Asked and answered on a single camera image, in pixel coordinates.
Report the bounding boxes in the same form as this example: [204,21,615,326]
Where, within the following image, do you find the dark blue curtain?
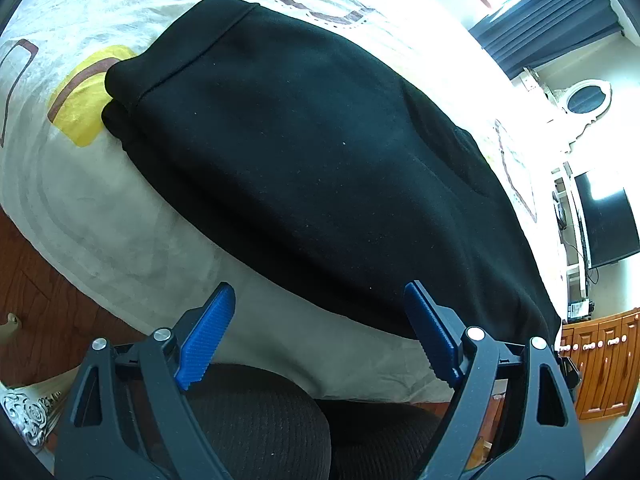
[470,0,626,81]

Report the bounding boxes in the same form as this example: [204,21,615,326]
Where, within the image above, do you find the white television stand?
[550,162,593,323]

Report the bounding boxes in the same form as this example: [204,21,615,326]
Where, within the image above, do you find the black pants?
[101,0,562,356]

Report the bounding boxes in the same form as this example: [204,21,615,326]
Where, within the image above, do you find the white oval vanity mirror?
[542,79,613,153]

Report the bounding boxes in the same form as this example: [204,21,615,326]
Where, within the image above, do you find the black flat television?
[572,170,640,270]

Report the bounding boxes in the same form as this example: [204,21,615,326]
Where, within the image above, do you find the brown wooden cabinet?
[555,310,640,421]

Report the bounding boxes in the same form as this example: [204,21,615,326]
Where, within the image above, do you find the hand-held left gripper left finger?
[54,282,237,480]

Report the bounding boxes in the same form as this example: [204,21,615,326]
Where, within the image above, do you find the bed with patterned sheet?
[0,0,566,403]

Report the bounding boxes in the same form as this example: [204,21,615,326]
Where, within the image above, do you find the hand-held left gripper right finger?
[403,281,587,480]

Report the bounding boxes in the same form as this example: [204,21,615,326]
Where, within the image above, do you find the silver ornate carved trim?
[0,380,66,456]

